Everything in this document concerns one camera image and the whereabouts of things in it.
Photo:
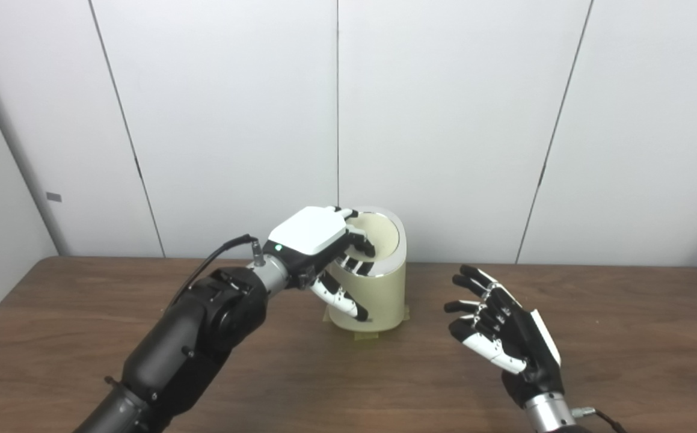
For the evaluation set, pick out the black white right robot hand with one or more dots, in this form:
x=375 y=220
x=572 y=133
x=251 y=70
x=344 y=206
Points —
x=525 y=343

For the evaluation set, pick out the small grey wall tag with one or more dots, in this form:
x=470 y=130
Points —
x=53 y=197

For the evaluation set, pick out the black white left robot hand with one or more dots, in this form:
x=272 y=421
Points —
x=309 y=231

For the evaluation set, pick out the cream-colored bin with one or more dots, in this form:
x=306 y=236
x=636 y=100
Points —
x=387 y=294

